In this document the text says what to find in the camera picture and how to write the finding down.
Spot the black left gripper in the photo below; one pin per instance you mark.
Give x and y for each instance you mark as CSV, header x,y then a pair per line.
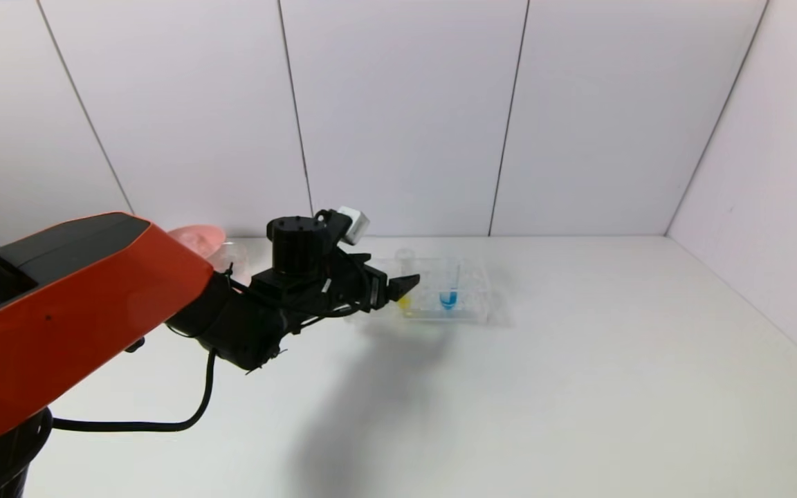
x,y
376,288

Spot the test tube with yellow pigment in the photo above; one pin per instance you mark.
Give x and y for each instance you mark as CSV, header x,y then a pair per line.
x,y
405,259

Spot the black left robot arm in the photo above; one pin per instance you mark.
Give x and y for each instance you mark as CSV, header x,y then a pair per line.
x,y
80,304

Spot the test tube with blue pigment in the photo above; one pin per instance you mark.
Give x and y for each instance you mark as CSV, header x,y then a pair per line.
x,y
448,299

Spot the clear acrylic test tube rack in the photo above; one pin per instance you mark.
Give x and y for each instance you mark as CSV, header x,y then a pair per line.
x,y
471,304

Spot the clear glass beaker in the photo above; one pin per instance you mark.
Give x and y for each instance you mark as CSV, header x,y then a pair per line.
x,y
229,257

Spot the pink plastic bowl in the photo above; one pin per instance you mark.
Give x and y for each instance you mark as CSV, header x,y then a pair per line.
x,y
198,236

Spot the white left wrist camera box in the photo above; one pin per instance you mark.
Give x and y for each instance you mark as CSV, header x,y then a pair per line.
x,y
353,223

